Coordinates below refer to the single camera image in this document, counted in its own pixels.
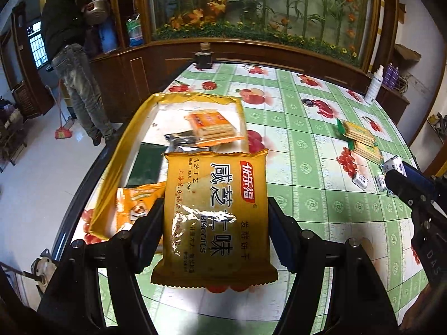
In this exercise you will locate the dark green packet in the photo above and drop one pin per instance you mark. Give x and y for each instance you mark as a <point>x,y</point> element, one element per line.
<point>147,165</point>

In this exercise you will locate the red broom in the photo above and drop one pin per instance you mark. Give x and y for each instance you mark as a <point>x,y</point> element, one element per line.
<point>63,131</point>

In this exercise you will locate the purple bottles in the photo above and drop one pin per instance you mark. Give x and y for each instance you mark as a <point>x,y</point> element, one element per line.
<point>391,76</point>

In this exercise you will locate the green cracker pack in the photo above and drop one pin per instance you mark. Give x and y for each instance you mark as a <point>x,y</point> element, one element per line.
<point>370,153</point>
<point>356,133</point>

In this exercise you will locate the small orange snack packet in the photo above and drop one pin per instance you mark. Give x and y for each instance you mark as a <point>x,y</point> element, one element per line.
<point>133,203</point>

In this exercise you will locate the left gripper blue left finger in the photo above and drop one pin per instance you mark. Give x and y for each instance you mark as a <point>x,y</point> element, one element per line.
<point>145,236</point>

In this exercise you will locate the orange soda cracker pack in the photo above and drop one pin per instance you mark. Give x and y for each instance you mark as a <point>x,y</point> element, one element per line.
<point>211,128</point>

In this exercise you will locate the white spray bottle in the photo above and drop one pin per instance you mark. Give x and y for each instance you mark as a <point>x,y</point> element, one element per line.
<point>375,85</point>

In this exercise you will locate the white blue candy right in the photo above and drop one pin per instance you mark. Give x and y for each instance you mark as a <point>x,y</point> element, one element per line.
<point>380,183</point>

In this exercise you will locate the small dark jar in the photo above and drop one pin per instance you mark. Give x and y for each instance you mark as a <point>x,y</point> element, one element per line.
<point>204,57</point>

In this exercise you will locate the yellow biscuit pack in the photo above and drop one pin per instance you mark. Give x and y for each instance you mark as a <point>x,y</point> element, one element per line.
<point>215,230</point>

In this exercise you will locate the person in jeans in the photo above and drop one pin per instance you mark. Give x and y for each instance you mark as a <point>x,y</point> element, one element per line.
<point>63,32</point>

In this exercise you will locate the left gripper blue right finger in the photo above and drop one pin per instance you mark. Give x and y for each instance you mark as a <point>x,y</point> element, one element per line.
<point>284,233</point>

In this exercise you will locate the white blue candy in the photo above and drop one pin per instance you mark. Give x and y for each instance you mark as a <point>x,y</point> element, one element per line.
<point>394,163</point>
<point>380,183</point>
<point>359,180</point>

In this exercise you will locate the white blue candy left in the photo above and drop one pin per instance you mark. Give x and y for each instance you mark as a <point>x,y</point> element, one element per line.
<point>359,180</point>

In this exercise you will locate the framed flower painting screen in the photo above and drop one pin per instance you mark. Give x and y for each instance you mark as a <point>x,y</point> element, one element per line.
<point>340,29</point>

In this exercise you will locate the green cracker pack near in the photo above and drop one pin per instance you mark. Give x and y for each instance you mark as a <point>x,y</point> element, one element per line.
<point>370,153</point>

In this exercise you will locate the white blue candy far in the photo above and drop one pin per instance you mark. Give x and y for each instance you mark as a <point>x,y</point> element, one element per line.
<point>394,163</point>

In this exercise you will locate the green cracker pack far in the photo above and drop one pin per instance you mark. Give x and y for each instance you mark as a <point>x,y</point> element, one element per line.
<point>356,133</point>

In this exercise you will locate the silver foil packet in box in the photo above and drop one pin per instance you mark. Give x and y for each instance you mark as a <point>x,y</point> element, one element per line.
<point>181,141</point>

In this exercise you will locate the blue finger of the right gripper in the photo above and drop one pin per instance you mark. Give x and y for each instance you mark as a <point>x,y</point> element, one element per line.
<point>422,183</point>
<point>403,189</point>

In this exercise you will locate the yellow cardboard box tray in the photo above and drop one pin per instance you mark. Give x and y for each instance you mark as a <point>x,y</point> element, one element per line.
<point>161,114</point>

